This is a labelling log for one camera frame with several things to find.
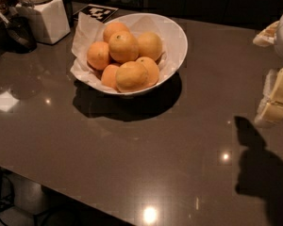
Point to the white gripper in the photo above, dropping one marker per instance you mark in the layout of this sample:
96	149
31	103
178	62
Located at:
270	109

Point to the white ceramic bowl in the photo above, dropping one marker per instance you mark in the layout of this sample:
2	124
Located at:
176	44

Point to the front large orange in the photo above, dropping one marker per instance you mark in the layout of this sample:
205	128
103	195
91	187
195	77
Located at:
131	76

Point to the black white marker card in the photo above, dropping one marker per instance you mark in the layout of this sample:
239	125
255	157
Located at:
100	13

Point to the white paper liner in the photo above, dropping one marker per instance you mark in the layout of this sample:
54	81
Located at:
85	35

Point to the white square jar base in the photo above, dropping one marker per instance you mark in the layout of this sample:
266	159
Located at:
48	22

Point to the black round object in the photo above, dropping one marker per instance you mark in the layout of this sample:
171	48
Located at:
21	38

